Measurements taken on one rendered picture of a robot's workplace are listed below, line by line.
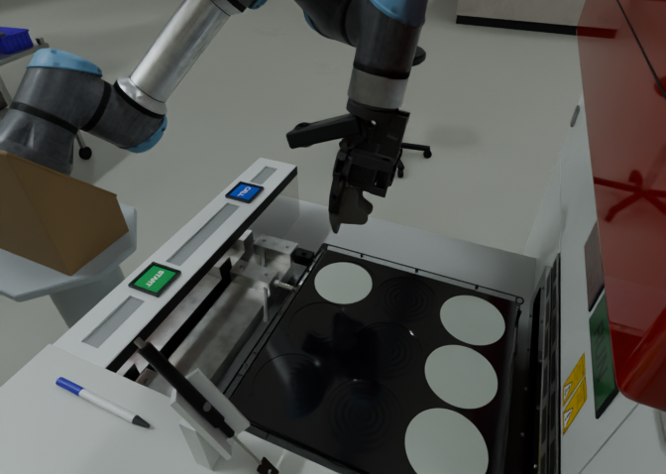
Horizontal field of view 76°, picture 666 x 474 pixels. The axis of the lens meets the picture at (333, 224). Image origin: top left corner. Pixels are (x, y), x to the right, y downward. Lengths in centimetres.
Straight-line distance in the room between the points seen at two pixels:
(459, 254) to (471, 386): 38
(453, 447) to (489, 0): 606
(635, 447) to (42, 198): 90
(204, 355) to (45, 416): 21
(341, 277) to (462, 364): 25
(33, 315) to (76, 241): 129
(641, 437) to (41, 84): 100
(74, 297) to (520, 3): 596
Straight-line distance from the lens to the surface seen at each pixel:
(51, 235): 96
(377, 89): 56
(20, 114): 100
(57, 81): 100
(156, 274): 73
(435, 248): 96
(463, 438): 62
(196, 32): 98
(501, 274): 94
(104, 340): 68
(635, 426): 40
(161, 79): 101
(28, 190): 92
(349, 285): 75
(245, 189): 88
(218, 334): 73
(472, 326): 72
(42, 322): 222
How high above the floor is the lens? 144
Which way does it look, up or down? 38 degrees down
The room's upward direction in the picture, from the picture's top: straight up
